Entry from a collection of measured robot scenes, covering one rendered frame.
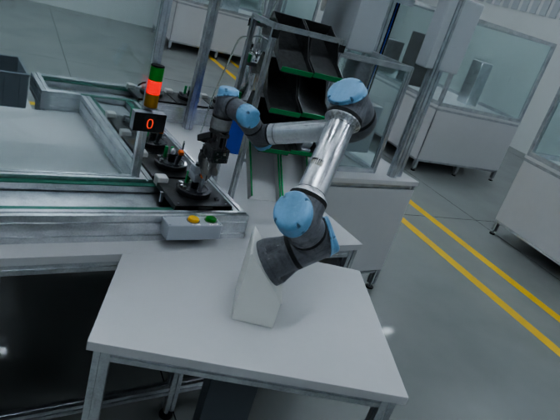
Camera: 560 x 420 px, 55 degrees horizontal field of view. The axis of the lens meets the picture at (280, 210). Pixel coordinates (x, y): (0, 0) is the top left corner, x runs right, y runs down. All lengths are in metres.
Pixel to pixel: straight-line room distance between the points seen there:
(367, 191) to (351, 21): 1.02
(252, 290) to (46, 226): 0.69
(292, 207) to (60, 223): 0.77
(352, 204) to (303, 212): 1.93
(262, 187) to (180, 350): 0.93
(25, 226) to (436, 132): 6.14
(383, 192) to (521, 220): 2.65
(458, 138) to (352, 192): 4.46
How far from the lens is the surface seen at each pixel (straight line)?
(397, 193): 3.60
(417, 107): 3.47
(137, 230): 1.94
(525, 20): 12.59
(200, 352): 1.53
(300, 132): 1.86
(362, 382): 1.64
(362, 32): 3.16
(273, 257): 1.60
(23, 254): 1.82
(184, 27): 10.79
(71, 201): 2.04
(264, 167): 2.27
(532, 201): 5.87
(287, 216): 1.48
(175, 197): 2.08
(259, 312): 1.66
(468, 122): 7.66
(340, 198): 3.29
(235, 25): 11.07
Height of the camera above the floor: 1.83
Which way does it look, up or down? 23 degrees down
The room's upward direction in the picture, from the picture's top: 17 degrees clockwise
